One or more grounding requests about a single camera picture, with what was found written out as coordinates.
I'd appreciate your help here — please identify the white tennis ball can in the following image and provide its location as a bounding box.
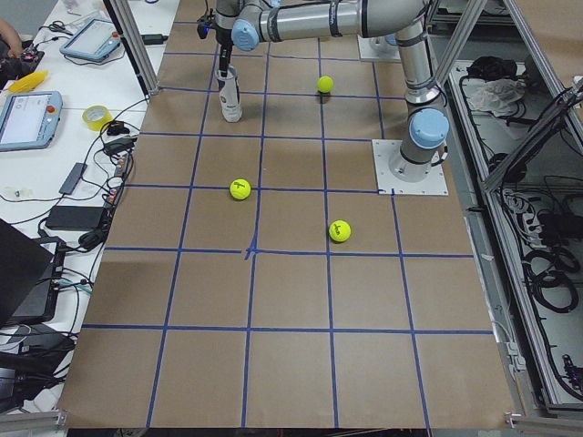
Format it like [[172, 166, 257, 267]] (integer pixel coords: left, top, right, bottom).
[[215, 66, 242, 123]]

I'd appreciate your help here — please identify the blue teach pendant far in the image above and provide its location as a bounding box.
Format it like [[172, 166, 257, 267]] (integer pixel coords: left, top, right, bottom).
[[59, 18, 121, 64]]

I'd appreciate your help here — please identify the yellow tennis ball front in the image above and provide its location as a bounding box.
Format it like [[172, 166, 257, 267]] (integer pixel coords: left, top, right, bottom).
[[230, 178, 251, 200]]

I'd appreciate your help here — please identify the yellow tennis ball centre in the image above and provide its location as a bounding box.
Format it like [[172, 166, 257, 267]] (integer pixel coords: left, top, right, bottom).
[[328, 219, 352, 243]]

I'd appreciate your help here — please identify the black power adapter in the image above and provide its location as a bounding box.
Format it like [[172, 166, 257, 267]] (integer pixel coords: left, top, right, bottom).
[[46, 206, 105, 231]]

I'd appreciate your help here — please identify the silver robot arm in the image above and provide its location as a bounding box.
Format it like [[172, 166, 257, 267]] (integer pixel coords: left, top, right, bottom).
[[200, 1, 449, 177]]

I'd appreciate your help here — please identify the yellow tape roll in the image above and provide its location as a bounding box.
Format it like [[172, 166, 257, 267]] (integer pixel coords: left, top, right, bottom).
[[82, 105, 113, 131]]

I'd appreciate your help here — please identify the blue teach pendant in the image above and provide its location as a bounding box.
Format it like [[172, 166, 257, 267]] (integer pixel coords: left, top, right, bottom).
[[59, 18, 121, 64], [1, 91, 63, 152]]

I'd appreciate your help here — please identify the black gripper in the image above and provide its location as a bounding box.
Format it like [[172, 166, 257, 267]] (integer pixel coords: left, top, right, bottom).
[[217, 31, 233, 76]]

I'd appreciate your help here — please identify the yellow tennis ball near base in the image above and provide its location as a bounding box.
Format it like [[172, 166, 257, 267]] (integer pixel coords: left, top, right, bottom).
[[317, 76, 334, 94]]

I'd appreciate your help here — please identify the blue teach pendant near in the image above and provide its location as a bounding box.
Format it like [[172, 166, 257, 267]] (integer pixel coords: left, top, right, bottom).
[[1, 91, 63, 152]]

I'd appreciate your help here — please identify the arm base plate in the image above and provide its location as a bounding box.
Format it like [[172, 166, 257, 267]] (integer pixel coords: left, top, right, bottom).
[[357, 34, 401, 63], [372, 139, 449, 197]]

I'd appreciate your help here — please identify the black laptop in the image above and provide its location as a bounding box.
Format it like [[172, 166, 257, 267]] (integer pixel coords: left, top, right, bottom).
[[1, 221, 65, 327]]

